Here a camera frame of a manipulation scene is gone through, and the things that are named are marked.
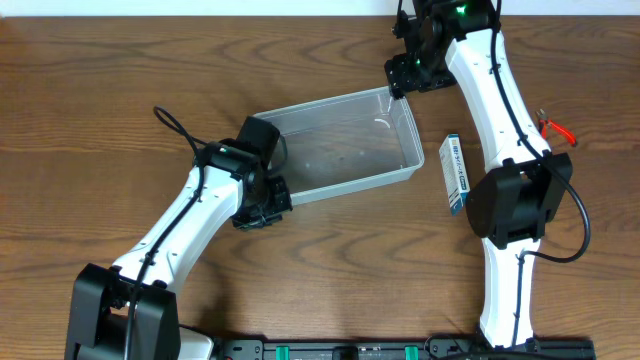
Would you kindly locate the red handled pliers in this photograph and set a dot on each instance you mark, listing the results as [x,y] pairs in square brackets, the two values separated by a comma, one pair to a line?
[546,124]

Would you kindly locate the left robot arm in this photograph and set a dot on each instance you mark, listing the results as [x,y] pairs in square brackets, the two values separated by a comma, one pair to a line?
[129,310]

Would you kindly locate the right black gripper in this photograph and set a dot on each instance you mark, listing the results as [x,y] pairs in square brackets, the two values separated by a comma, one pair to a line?
[400,78]

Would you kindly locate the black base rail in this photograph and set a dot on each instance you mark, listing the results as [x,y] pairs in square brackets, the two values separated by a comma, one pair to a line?
[433,348]

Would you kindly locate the white and blue box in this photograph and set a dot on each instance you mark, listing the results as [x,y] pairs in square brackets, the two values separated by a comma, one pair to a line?
[454,172]

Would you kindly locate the clear plastic container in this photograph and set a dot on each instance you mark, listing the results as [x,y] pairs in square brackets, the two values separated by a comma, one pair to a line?
[346,144]

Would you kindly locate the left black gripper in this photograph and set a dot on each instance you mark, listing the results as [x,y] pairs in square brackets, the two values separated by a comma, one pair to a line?
[282,204]

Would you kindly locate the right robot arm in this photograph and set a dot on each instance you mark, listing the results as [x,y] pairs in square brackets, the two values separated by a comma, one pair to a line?
[460,43]

